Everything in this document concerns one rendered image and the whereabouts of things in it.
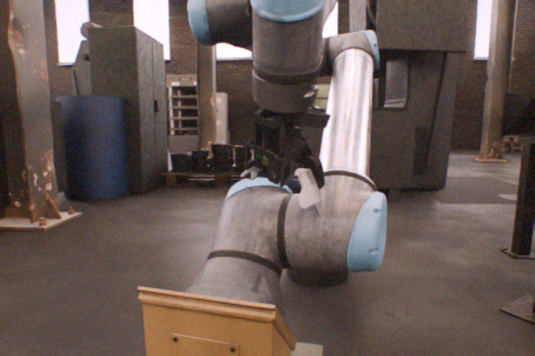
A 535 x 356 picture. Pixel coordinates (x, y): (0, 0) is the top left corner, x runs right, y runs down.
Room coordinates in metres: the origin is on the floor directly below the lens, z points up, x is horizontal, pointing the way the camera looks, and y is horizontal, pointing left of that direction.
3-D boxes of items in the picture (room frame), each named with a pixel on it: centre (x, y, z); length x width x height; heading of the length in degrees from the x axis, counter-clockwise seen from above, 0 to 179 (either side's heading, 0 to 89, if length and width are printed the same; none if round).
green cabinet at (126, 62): (3.64, 1.36, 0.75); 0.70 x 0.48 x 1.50; 176
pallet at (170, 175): (4.08, 0.52, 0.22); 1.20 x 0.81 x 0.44; 91
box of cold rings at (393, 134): (3.34, -0.68, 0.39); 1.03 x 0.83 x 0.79; 90
